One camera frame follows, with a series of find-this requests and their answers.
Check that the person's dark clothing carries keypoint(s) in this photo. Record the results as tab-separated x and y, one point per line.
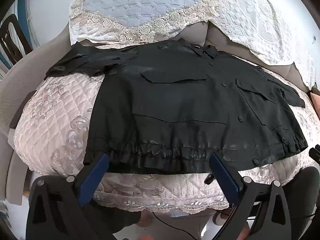
303	195

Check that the dark chair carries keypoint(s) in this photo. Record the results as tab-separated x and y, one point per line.
10	40

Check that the pink pillow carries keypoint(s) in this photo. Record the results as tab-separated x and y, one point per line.
315	97

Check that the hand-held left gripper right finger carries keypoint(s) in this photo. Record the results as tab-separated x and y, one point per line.
223	177

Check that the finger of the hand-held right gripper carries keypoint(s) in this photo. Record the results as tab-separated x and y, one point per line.
315	155

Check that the pink quilted sofa mat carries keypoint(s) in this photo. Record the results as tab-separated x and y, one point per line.
57	120

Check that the grey sofa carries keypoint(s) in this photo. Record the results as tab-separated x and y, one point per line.
22	80

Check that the white quilted sofa cover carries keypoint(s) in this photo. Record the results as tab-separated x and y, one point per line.
257	27

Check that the blue quilted lace cover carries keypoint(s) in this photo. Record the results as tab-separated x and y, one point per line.
140	7

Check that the black jacket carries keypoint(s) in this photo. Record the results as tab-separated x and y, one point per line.
180	105

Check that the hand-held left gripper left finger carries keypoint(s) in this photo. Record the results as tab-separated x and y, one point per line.
96	177

